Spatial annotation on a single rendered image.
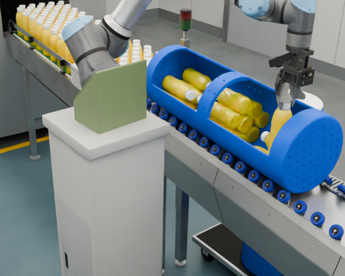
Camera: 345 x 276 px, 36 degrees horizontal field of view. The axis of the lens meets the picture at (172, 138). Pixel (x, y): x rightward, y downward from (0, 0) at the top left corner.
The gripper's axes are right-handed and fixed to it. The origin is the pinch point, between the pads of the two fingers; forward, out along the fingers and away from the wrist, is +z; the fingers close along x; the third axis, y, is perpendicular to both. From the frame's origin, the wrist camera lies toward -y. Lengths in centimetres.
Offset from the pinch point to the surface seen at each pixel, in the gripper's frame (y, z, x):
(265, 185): 1.4, 28.7, -5.4
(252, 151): -3.4, 17.1, -8.6
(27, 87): -224, 69, -15
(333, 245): 33.1, 32.7, -5.8
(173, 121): -57, 28, -5
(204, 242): -66, 110, 23
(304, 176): 10.7, 22.7, 2.6
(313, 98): -34, 21, 52
